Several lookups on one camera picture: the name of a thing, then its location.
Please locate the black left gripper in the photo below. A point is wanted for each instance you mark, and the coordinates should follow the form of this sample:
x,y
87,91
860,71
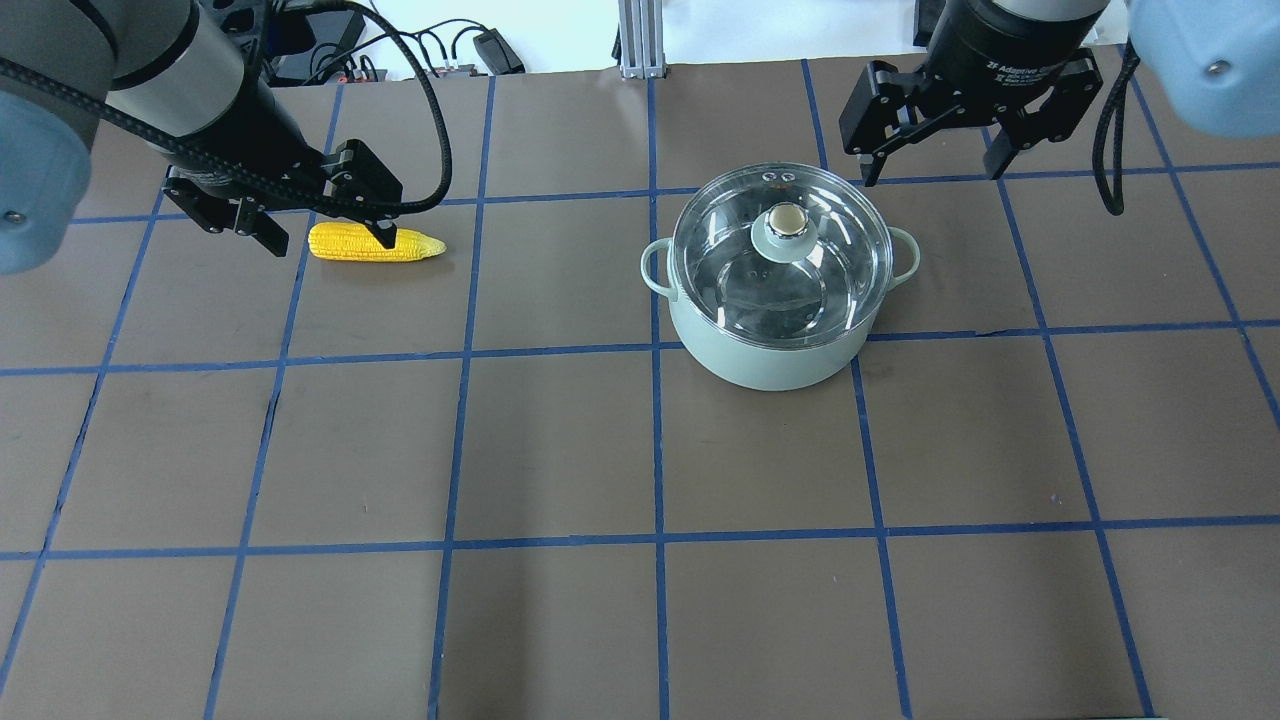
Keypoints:
x,y
232,137

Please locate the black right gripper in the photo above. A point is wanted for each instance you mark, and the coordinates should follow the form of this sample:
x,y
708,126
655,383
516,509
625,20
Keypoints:
x,y
1010,45

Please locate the yellow corn cob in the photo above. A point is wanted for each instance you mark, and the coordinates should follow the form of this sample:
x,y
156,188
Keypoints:
x,y
353,243

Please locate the glass pot lid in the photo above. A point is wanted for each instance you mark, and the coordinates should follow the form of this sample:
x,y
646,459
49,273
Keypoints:
x,y
783,256

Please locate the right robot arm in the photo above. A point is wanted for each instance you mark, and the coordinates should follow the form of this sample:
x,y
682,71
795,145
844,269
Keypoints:
x,y
1217,61

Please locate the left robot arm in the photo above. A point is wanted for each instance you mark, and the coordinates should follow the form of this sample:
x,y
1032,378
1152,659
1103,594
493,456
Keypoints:
x,y
187,79

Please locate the mint green cooking pot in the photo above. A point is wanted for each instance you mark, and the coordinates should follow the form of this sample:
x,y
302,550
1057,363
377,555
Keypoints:
x,y
760,368

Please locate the black power adapter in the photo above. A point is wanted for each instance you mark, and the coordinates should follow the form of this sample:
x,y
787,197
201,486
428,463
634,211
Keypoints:
x,y
496,54

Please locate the aluminium frame post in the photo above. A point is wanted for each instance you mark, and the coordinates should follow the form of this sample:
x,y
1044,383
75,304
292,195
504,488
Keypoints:
x,y
640,44

